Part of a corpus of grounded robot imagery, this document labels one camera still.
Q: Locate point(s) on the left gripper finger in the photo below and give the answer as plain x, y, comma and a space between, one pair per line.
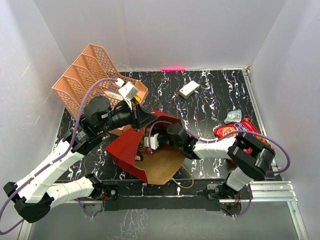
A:
145, 120
143, 113

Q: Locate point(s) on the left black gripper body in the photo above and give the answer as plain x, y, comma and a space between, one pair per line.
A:
124, 116

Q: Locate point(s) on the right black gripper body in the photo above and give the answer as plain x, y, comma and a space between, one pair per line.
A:
164, 138

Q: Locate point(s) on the red paper bag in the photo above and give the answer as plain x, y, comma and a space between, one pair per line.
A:
157, 168

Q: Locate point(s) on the grey foil snack packet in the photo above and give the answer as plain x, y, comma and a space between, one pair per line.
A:
234, 116

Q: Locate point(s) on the red cookie snack bag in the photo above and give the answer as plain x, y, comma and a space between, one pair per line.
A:
245, 125

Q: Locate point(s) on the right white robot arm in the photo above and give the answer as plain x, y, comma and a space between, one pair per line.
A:
252, 157

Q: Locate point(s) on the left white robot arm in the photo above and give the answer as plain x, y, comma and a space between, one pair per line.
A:
36, 194

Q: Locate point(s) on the yellow m&m packet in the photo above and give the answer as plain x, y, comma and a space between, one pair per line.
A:
141, 145

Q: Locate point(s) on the dark chocolate snack packet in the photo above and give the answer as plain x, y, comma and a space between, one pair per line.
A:
139, 157

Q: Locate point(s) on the small white cardboard box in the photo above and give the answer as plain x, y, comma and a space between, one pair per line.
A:
188, 89

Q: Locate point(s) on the peach plastic file organizer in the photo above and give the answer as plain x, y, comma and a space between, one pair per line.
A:
90, 66

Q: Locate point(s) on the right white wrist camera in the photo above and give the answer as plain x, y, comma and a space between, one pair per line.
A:
151, 142

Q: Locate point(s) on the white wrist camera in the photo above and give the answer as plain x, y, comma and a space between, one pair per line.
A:
151, 142
128, 91

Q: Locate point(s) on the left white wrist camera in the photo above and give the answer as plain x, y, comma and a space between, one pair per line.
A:
128, 91

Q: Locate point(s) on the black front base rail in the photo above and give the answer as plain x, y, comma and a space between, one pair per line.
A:
137, 195

